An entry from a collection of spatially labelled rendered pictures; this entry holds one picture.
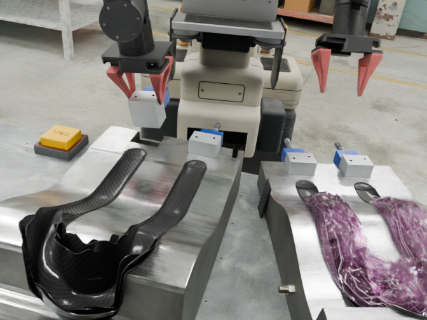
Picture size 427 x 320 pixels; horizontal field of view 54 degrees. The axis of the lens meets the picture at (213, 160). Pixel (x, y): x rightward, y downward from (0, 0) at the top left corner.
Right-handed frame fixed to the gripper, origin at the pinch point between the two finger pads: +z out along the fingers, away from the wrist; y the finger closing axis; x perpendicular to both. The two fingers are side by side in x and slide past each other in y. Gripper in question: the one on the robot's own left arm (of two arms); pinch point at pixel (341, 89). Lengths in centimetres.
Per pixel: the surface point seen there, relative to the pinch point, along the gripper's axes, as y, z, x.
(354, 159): 4.1, 12.5, 0.4
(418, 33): 229, -125, 458
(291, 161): -8.1, 13.8, -2.2
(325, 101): 67, -15, 255
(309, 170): -4.5, 15.2, -1.3
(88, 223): -37, 21, -28
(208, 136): -23.6, 10.6, -3.6
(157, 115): -32.7, 7.7, -5.0
